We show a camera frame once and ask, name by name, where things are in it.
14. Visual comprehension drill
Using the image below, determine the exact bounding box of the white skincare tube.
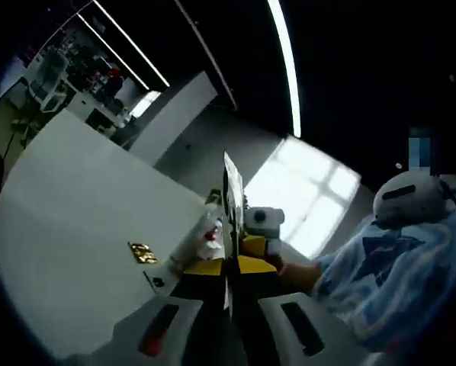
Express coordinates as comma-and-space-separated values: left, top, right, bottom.
170, 202, 222, 268

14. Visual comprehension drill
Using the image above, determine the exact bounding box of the person's light blue shirt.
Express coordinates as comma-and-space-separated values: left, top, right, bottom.
310, 215, 456, 354

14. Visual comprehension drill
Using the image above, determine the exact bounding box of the person's left hand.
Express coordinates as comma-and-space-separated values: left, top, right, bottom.
138, 329, 167, 355

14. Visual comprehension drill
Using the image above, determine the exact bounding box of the green black foil packet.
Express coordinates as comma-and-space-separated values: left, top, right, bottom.
222, 150, 249, 319

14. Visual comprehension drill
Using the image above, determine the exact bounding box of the white ceiling light strip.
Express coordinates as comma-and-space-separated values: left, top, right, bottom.
77, 13, 152, 92
267, 0, 303, 139
92, 0, 172, 88

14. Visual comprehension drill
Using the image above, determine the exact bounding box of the gold foil packet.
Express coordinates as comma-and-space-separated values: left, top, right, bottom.
127, 241, 159, 265

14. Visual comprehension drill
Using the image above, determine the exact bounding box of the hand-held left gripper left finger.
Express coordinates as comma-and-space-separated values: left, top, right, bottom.
111, 258, 236, 366

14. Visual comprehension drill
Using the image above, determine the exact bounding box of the row of office desks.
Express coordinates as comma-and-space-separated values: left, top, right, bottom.
6, 41, 141, 138

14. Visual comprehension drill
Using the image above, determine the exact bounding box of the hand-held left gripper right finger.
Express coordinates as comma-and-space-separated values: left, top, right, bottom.
235, 255, 371, 366

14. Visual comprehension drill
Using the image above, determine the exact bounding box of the white wire cart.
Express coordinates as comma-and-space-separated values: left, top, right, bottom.
27, 49, 68, 112

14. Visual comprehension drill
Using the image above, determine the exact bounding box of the white worn device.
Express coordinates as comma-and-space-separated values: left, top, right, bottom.
371, 172, 456, 231

